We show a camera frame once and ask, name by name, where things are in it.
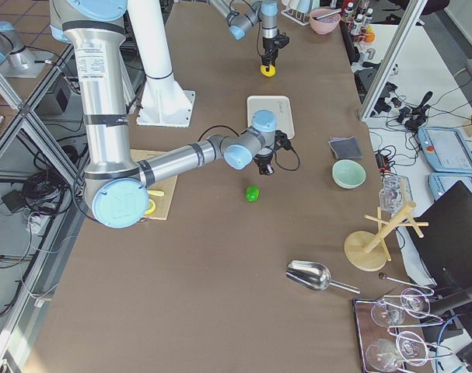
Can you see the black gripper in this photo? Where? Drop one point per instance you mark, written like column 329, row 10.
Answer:
column 268, row 44
column 263, row 159

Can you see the yellow lemon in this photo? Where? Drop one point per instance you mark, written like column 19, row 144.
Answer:
column 268, row 70

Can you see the green lime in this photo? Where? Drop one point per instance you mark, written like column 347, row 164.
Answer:
column 252, row 193

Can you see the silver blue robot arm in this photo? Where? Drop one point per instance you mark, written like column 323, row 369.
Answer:
column 260, row 13
column 116, row 185

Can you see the cream rectangular tray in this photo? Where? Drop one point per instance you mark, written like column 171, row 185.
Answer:
column 278, row 105

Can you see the wine glass rack tray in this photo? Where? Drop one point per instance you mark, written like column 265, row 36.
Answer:
column 389, row 331

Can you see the pink bowl with ice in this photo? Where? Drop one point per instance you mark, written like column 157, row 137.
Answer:
column 324, row 21

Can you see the grey folded cloth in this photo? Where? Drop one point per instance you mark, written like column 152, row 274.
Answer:
column 345, row 148

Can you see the mint green bowl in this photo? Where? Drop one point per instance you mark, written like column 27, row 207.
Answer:
column 348, row 174

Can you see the wooden cutting board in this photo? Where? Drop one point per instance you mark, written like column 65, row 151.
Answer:
column 168, row 186

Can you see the metal scoop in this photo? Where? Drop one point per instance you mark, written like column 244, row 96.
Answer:
column 314, row 276

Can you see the yellow plastic knife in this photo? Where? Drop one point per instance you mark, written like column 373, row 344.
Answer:
column 158, row 193

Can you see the lemon slice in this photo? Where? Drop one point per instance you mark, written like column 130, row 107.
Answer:
column 151, row 208

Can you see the wooden mug tree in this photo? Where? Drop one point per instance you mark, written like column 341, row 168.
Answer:
column 368, row 251

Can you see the clear glass mug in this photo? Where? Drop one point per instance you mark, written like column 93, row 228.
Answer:
column 395, row 192

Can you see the blue teach pendant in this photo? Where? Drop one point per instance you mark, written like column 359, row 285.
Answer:
column 445, row 149
column 439, row 183

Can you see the black laptop monitor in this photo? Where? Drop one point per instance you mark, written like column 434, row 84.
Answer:
column 446, row 248

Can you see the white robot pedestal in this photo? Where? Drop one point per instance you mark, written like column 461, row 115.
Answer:
column 164, row 103

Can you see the aluminium frame post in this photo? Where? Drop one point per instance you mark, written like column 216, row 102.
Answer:
column 408, row 21

